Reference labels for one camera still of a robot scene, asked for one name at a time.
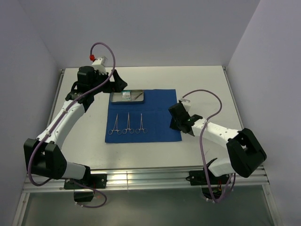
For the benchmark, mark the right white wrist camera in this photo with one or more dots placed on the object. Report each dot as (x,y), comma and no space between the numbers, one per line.
(186,103)

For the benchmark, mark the aluminium extrusion rail frame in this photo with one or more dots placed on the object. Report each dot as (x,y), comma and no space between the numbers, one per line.
(146,181)

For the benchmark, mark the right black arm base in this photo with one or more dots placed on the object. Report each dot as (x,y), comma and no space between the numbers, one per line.
(198,178)

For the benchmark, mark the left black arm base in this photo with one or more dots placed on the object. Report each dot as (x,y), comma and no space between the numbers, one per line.
(84,188)

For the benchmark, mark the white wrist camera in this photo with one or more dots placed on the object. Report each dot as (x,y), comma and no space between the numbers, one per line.
(100,64)
(186,103)

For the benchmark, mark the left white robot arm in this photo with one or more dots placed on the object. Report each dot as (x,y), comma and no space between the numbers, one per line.
(43,155)

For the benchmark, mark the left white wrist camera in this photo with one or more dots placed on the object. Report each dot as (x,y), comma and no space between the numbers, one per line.
(100,64)

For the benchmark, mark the blue surgical drape cloth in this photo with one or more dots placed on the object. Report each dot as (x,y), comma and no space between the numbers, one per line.
(156,119)

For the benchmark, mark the steel surgical scissors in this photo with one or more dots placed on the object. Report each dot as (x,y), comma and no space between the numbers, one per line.
(141,129)

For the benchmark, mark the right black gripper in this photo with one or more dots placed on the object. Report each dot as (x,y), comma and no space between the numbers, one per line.
(179,118)

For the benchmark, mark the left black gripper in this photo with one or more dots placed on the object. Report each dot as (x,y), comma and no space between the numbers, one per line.
(114,80)

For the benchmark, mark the steel hemostat forceps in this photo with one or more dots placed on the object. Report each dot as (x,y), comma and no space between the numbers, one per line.
(128,128)

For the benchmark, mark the steel needle holder forceps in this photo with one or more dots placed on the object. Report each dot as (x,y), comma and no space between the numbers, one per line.
(115,127)

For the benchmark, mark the green white gauze packet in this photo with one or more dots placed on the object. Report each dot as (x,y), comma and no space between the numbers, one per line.
(126,95)

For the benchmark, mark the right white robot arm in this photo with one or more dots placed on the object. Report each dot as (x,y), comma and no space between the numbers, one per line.
(244,154)

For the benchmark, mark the metal instrument tray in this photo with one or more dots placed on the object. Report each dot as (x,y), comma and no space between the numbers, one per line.
(134,96)

